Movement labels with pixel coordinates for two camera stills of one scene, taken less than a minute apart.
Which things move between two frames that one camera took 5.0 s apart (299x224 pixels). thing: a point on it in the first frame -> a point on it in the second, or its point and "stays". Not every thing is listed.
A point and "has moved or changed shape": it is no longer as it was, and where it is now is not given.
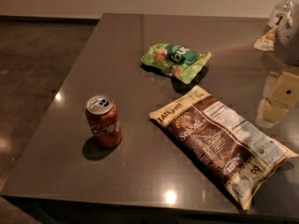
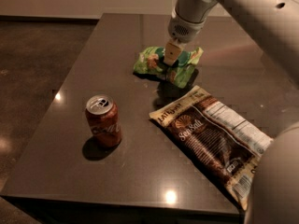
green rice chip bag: [184, 63] has moved or changed shape
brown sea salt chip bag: [236, 152] stays
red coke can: [104, 120] stays
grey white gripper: [289, 42] -> [183, 30]
